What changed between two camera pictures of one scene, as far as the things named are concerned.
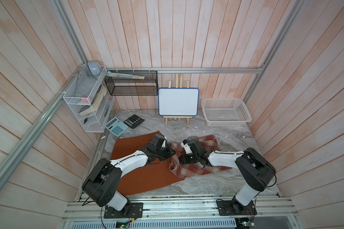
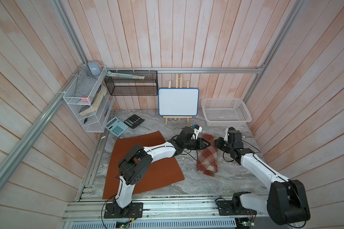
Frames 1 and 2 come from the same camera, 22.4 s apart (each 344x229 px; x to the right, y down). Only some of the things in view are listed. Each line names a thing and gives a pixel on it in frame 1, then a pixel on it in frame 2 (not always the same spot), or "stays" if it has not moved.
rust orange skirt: [155, 174] stays
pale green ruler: [111, 75] stays
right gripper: [184, 161] -> [220, 140]
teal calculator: [116, 126] stays
